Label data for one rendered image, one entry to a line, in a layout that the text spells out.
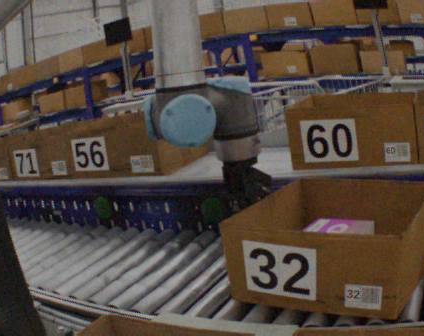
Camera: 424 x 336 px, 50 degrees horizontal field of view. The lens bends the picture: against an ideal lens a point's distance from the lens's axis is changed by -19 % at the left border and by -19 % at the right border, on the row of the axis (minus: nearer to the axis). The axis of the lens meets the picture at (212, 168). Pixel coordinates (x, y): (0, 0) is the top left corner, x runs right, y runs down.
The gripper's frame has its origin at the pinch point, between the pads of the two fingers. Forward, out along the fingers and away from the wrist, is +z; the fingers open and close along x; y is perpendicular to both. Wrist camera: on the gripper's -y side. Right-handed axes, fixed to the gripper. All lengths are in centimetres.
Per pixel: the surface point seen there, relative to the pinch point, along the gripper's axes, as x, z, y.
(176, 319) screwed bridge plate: -5.6, 5.0, 28.5
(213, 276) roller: -9.1, 6.0, 5.3
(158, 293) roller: -16.5, 5.4, 17.5
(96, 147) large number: -64, -19, -29
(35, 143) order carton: -97, -23, -29
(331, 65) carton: -88, -10, -456
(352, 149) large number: 18.1, -13.4, -28.6
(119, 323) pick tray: -5.6, -3.0, 45.2
